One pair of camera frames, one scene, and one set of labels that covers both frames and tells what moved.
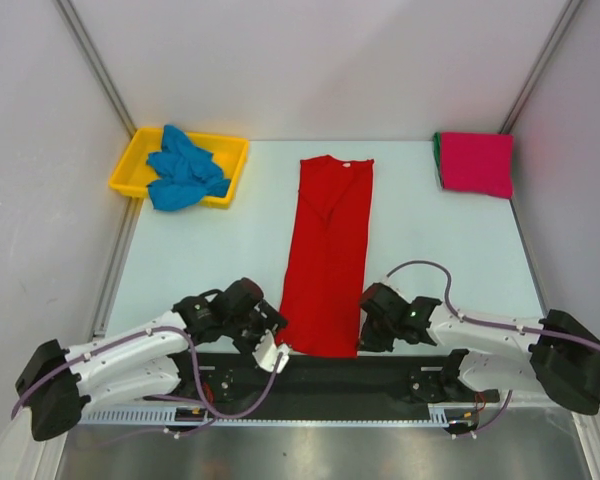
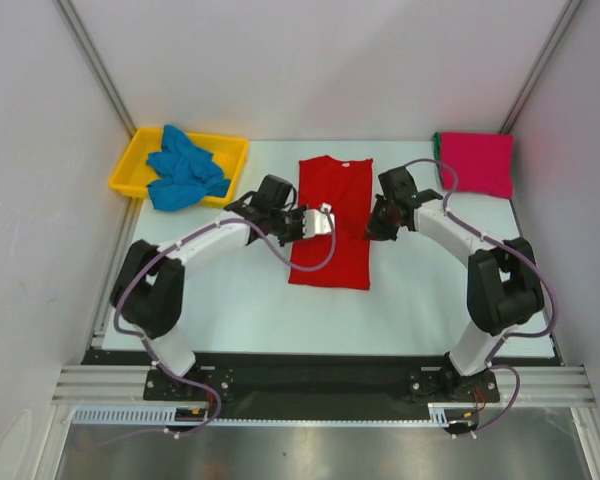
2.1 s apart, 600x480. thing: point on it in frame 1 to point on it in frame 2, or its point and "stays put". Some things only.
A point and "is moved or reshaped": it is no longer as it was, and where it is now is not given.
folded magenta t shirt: (475, 162) stays put
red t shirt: (328, 277) is moved or reshaped
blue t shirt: (185, 172) stays put
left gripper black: (272, 320) to (299, 215)
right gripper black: (368, 342) to (374, 230)
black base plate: (331, 381) stays put
